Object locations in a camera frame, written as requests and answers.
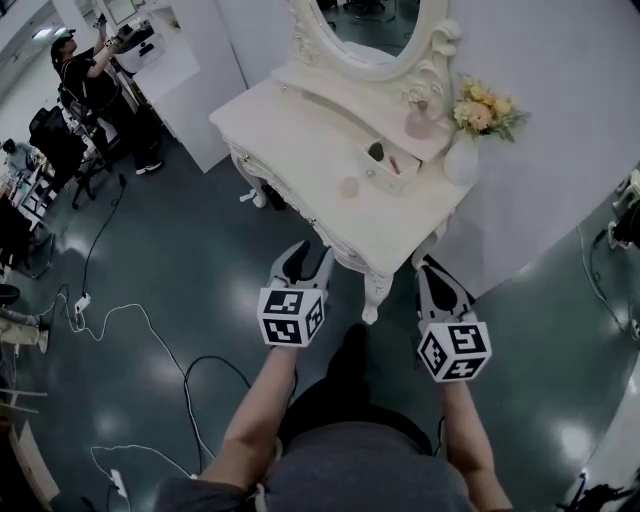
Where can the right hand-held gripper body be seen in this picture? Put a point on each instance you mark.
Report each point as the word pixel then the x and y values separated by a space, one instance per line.
pixel 455 352

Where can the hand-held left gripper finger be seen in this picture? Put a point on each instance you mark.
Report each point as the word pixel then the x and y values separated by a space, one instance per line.
pixel 290 257
pixel 325 267

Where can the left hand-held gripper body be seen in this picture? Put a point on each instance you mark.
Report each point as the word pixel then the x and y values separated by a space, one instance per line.
pixel 290 316

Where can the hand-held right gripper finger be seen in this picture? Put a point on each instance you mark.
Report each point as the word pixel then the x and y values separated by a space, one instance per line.
pixel 424 292
pixel 462 296

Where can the pink round makeup compact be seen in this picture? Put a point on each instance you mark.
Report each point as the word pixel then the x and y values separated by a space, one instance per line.
pixel 350 186

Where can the white makeup box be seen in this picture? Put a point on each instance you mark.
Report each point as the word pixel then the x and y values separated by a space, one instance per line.
pixel 385 172

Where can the pink makeup lipstick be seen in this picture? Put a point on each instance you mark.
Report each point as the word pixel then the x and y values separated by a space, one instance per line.
pixel 395 163

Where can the black makeup compact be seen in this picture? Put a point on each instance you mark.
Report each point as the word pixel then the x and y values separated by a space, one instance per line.
pixel 376 149

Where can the person's left forearm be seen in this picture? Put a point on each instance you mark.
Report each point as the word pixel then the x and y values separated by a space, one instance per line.
pixel 255 415

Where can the person's right forearm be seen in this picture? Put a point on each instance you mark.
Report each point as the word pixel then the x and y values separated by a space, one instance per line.
pixel 470 440

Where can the person's black trousers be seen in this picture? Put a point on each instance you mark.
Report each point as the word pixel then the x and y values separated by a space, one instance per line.
pixel 350 390

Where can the white dressing table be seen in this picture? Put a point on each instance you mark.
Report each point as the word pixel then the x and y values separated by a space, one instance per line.
pixel 320 150

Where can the white round vase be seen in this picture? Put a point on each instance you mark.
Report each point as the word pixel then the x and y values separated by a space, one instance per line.
pixel 461 160

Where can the person's grey shirt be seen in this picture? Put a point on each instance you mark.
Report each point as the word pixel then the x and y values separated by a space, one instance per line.
pixel 360 472

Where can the pink glass perfume bottle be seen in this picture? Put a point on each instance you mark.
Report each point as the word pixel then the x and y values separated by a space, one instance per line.
pixel 417 120

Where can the black and white equipment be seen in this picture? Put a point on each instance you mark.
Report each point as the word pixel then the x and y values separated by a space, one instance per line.
pixel 627 215

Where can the yellow flower bouquet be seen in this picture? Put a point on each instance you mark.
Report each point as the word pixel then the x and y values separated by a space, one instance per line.
pixel 482 110

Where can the white power strip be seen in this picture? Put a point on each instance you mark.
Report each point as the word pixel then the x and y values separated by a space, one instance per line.
pixel 119 482
pixel 82 304

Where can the white oval framed mirror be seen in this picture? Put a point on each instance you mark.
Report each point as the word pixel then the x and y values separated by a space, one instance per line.
pixel 370 30

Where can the black office chair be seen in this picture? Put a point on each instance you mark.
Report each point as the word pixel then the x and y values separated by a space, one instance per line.
pixel 57 140

